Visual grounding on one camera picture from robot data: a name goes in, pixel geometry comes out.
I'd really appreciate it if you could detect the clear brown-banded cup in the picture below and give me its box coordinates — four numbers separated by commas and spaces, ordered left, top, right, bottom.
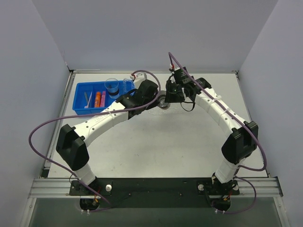
157, 95, 170, 110

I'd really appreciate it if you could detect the clear blue-tinted cup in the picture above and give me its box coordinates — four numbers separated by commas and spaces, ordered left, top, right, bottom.
105, 78, 119, 99

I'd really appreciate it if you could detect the clear acrylic toothbrush holder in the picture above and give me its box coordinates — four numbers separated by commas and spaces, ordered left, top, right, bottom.
122, 79, 135, 94

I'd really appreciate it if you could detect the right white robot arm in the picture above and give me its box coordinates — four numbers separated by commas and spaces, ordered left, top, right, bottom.
165, 68, 258, 183

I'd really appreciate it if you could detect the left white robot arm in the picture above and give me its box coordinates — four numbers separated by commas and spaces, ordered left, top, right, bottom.
56, 77, 160, 195

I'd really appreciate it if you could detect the clear textured oval tray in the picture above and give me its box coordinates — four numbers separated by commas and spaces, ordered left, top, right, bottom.
148, 102, 194, 116

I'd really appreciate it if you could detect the pink toothpaste tube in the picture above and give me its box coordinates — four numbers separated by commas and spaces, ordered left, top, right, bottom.
99, 91, 106, 107

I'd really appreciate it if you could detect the orange toothpaste tube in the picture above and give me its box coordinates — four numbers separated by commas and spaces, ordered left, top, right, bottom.
94, 91, 101, 108

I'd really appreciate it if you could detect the white toothbrush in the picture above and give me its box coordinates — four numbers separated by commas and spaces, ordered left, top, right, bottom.
84, 92, 92, 109

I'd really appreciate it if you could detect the blue plastic bin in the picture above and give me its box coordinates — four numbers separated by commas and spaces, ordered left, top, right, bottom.
72, 78, 135, 115

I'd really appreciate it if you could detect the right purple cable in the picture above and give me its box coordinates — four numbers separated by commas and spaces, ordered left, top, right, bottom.
168, 52, 267, 215

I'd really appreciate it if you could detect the purple cable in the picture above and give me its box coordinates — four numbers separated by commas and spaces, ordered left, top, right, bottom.
28, 70, 161, 212
168, 52, 267, 215

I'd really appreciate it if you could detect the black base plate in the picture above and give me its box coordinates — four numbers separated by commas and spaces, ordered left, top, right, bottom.
69, 177, 240, 210

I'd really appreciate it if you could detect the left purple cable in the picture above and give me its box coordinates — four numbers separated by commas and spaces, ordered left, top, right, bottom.
28, 70, 161, 212

